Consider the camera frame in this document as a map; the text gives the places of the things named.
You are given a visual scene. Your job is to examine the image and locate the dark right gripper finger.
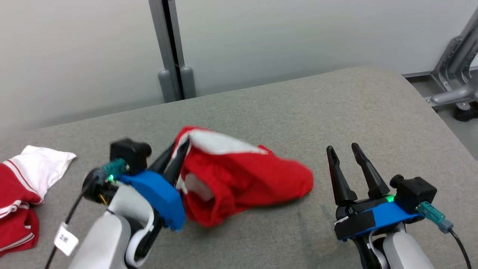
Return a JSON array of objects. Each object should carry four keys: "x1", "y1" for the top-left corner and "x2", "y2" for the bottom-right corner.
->
[
  {"x1": 351, "y1": 143, "x2": 391, "y2": 199},
  {"x1": 326, "y1": 145, "x2": 358, "y2": 206}
]

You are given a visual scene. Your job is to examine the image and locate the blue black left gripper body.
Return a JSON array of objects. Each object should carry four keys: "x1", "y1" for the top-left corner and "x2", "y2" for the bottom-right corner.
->
[{"x1": 112, "y1": 169, "x2": 186, "y2": 231}]

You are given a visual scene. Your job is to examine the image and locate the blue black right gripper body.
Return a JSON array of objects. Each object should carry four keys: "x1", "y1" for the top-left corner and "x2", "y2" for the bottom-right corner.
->
[{"x1": 334, "y1": 196, "x2": 421, "y2": 242}]

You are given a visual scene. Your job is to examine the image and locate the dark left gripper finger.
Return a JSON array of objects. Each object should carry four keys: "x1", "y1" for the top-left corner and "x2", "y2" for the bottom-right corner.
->
[
  {"x1": 164, "y1": 139, "x2": 190, "y2": 186},
  {"x1": 149, "y1": 143, "x2": 177, "y2": 175}
]

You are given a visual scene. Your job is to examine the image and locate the red shorts white waistband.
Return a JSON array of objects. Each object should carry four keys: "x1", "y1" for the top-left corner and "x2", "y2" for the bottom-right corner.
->
[{"x1": 175, "y1": 126, "x2": 314, "y2": 228}]

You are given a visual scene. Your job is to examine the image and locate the red white basketball jersey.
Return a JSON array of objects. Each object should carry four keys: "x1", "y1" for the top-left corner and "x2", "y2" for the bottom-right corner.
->
[{"x1": 0, "y1": 145, "x2": 77, "y2": 257}]

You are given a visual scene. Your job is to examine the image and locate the black stand wheel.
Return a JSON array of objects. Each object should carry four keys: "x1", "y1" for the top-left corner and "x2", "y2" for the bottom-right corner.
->
[{"x1": 453, "y1": 103, "x2": 478, "y2": 122}]

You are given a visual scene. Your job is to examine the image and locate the grey metal stand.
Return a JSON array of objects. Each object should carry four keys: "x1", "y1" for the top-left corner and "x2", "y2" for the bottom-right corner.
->
[{"x1": 403, "y1": 7, "x2": 478, "y2": 112}]

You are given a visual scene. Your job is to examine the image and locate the black left cable teal plug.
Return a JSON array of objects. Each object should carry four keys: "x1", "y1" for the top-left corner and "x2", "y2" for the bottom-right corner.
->
[{"x1": 45, "y1": 158, "x2": 130, "y2": 269}]

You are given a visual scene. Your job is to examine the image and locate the black cable teal plug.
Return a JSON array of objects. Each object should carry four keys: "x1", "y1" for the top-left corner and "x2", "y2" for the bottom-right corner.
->
[
  {"x1": 45, "y1": 158, "x2": 130, "y2": 269},
  {"x1": 418, "y1": 201, "x2": 472, "y2": 269}
]

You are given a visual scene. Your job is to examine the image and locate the black right cable teal plug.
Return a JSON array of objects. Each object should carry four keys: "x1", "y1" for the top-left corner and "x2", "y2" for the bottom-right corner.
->
[{"x1": 418, "y1": 201, "x2": 472, "y2": 269}]

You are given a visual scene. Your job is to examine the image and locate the white left cable label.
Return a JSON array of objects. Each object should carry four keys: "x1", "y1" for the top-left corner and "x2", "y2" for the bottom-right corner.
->
[{"x1": 54, "y1": 222, "x2": 79, "y2": 257}]

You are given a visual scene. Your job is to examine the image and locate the grey partition post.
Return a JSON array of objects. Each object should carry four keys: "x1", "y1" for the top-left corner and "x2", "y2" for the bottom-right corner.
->
[{"x1": 148, "y1": 0, "x2": 197, "y2": 104}]

